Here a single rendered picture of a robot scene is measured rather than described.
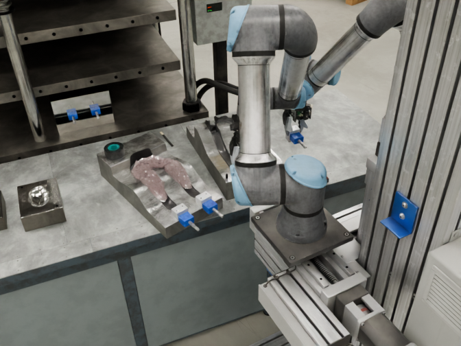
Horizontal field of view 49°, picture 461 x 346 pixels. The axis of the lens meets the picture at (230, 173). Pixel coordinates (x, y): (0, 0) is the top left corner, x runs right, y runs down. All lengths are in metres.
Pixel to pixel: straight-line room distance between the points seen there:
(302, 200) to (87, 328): 1.18
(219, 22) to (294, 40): 1.29
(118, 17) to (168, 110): 0.54
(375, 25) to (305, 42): 0.30
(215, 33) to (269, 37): 1.30
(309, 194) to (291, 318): 0.34
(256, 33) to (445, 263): 0.71
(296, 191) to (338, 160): 0.87
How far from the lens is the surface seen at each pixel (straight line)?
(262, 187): 1.37
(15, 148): 2.55
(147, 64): 2.53
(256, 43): 1.34
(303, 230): 1.47
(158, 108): 2.67
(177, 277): 2.16
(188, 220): 1.83
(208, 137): 2.15
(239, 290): 2.38
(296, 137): 2.10
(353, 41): 1.66
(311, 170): 1.39
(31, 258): 1.92
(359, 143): 2.37
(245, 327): 2.58
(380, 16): 1.61
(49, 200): 2.03
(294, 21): 1.35
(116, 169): 2.08
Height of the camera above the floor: 2.09
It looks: 37 degrees down
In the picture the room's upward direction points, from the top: 1 degrees counter-clockwise
